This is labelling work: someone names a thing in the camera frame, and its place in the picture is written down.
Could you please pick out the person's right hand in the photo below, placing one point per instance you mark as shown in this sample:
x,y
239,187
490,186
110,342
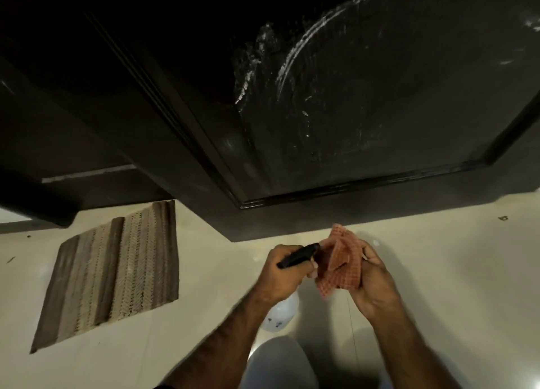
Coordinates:
x,y
377,287

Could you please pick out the person's left hand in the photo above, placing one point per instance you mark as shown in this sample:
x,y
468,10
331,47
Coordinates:
x,y
282,274

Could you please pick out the white spray bottle black trigger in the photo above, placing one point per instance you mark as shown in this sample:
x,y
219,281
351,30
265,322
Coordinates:
x,y
280,315

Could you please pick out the orange checked cloth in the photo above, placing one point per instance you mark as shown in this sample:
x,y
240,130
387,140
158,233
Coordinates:
x,y
341,266

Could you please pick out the black wooden door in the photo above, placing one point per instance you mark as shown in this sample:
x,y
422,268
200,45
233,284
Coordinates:
x,y
358,106

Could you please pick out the person's right forearm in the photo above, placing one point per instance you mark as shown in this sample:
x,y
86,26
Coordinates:
x,y
409,350

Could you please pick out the person's left forearm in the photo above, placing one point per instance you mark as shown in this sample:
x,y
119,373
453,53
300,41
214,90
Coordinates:
x,y
219,346

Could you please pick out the black laundry room door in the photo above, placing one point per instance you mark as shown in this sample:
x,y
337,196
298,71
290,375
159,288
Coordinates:
x,y
63,148

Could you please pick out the grey trousers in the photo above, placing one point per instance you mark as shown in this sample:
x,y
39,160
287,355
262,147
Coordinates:
x,y
282,367

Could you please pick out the brown striped doormat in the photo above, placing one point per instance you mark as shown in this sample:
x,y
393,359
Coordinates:
x,y
109,274

